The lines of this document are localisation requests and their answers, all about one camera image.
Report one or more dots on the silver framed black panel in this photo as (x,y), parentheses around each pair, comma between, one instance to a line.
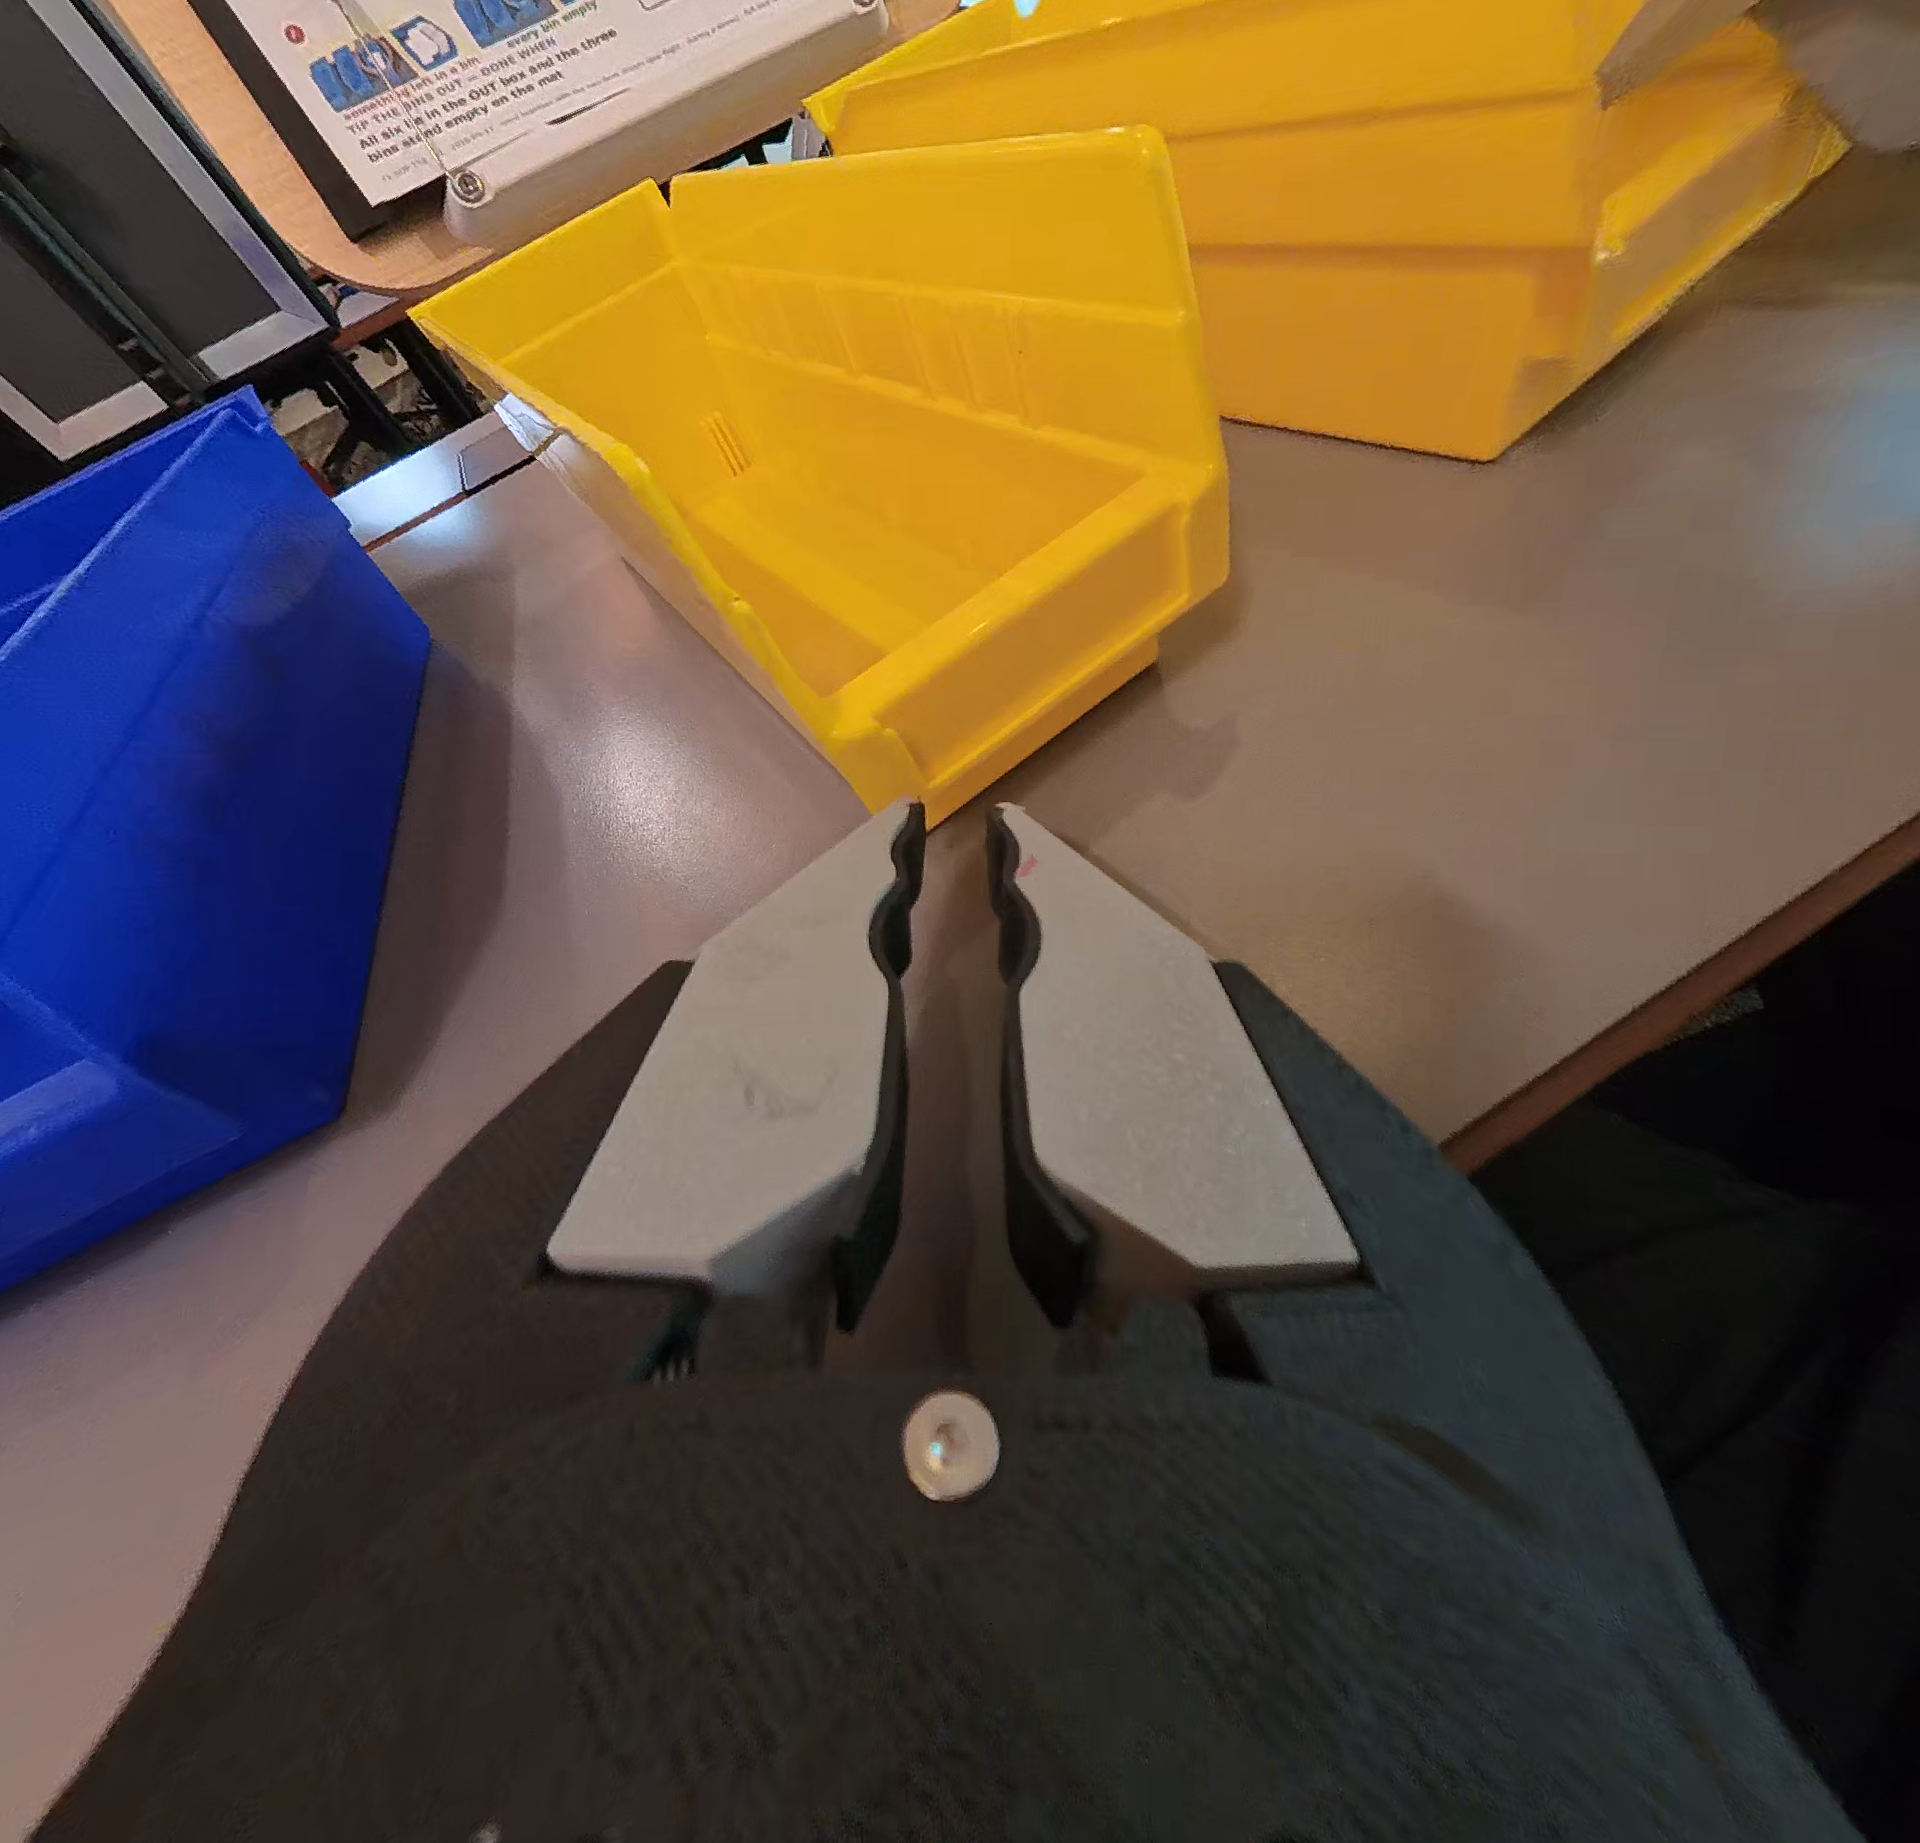
(121,222)

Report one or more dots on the printed instruction sheet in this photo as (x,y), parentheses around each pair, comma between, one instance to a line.
(494,88)

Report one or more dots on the person's dark clothing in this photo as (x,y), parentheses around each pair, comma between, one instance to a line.
(1725,1347)

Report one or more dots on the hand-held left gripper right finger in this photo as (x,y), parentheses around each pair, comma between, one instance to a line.
(1171,1107)

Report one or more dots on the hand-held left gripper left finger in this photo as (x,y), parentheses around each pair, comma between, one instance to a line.
(734,1107)

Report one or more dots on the blue plastic bin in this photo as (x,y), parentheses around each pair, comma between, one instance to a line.
(180,823)

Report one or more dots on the white document stand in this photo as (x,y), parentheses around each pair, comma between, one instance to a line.
(661,148)

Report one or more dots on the black clipboard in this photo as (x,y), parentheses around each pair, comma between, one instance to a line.
(271,80)

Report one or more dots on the instruction sheet on stand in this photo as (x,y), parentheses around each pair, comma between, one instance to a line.
(151,58)

